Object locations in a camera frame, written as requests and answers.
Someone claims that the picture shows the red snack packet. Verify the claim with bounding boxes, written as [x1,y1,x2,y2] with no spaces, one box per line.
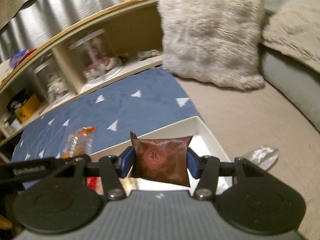
[86,177,98,192]

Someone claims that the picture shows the orange clear long snack pack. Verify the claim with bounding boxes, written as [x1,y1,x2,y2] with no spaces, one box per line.
[62,126,96,159]

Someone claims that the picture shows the brown square snack packet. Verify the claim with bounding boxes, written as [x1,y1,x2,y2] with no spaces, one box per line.
[130,132,193,187]

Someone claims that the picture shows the person left hand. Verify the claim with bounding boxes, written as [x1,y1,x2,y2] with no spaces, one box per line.
[0,215,13,230]

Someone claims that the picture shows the crumpled silver wrapper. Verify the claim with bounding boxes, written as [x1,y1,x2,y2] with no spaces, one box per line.
[243,145,279,171]

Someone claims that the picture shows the blue quilted triangle blanket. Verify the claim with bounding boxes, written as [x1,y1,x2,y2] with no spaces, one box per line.
[11,67,199,162]

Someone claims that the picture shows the yellow storage box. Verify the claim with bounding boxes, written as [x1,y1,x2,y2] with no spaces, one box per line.
[15,93,41,123]

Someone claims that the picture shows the white doll display case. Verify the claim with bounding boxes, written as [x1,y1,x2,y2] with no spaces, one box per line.
[31,59,72,105]

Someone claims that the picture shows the red doll display case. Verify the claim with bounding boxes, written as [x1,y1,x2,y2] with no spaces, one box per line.
[69,29,123,85]

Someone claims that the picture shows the small grey trinket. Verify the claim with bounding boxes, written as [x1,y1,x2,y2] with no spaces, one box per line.
[137,49,161,61]

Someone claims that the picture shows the grey bed cushion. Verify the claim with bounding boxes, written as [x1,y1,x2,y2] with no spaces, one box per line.
[260,0,320,132]

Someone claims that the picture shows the wooden headboard shelf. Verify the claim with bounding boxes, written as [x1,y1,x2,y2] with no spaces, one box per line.
[0,0,166,148]

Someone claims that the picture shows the blue plastic bag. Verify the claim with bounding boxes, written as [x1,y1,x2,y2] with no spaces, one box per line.
[9,49,35,69]

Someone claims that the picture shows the fluffy white pillow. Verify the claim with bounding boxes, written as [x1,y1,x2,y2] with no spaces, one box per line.
[157,0,265,90]

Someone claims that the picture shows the beige textured pillow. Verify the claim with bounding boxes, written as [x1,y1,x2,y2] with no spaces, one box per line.
[263,0,319,73]

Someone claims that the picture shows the silver grey curtain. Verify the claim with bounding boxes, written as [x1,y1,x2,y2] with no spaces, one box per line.
[1,0,127,61]

